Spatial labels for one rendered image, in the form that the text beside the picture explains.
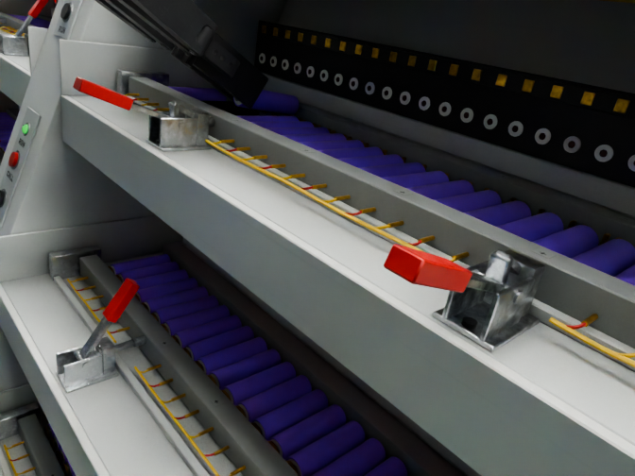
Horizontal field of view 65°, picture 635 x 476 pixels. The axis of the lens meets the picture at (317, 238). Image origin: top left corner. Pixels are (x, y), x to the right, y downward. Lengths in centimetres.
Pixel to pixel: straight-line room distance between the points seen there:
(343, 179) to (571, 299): 14
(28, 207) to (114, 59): 17
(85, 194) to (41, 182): 5
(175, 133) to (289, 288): 17
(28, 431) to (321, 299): 47
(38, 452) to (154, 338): 23
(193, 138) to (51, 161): 21
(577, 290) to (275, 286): 14
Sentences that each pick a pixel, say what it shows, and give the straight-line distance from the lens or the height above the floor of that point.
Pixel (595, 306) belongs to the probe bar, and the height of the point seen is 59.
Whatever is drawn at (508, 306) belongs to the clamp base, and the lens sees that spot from 21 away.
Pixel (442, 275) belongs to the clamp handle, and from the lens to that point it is 16.
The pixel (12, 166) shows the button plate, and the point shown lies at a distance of 60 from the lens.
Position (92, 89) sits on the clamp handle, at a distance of 36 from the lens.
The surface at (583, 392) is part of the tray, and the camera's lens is 21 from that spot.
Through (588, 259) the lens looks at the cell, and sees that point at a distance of 27.
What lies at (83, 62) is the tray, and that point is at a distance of 55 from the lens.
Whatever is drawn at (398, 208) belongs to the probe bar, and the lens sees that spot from 27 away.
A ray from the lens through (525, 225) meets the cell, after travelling 30.
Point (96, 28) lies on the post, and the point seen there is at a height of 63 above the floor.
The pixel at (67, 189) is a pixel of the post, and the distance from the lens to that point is 58.
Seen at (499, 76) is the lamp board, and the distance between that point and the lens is 40.
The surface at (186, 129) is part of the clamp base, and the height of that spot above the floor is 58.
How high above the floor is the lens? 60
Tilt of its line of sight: 8 degrees down
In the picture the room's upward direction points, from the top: 24 degrees clockwise
